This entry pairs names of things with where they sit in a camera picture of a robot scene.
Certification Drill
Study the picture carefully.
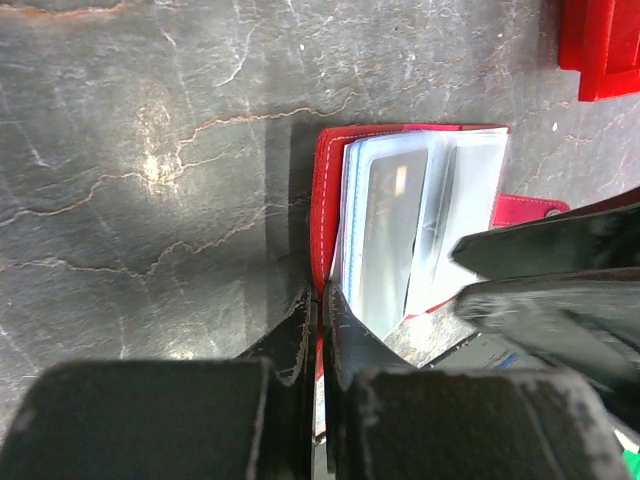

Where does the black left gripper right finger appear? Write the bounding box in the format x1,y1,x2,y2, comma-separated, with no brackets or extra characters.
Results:
322,283,630,479

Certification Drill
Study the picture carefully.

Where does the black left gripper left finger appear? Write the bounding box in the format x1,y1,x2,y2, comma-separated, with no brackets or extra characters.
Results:
1,288,317,479

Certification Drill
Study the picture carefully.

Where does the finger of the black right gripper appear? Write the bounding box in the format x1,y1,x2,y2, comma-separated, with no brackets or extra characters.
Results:
452,188,639,280
454,269,639,400

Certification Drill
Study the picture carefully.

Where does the red plastic bin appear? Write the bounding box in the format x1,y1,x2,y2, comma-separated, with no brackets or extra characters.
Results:
558,0,640,102

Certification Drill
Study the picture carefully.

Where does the red leather card holder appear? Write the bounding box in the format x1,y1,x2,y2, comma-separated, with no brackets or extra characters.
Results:
310,123,572,431

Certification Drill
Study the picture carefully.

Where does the black credit card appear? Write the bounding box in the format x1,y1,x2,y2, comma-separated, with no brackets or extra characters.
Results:
354,149,428,339

